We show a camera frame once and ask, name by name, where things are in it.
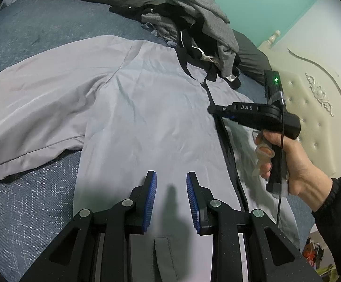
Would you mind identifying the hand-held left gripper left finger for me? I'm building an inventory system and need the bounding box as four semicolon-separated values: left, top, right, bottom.
19;170;157;282

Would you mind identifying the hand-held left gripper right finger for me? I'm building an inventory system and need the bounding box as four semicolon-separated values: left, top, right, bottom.
186;171;324;282

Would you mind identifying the person's right forearm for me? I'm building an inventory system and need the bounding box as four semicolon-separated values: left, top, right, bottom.
310;175;341;275

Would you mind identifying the lavender jacket with black trim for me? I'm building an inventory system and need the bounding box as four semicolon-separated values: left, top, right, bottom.
0;34;302;282

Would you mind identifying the white garment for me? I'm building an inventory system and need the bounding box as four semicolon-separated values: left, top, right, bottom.
198;45;239;83

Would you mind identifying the grey hoodie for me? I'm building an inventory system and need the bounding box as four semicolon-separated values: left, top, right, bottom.
165;0;240;77

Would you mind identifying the cream tufted headboard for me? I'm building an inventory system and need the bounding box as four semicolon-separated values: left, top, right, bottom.
256;29;341;183

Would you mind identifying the pile of dark clothes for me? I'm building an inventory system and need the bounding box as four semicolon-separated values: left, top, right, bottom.
151;2;242;90

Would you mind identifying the person's right hand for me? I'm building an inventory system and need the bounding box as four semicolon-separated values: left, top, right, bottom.
252;131;334;212

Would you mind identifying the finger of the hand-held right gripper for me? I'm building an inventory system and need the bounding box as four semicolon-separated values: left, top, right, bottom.
206;102;238;121

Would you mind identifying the black cable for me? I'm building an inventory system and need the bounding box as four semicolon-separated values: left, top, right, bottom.
275;90;286;229

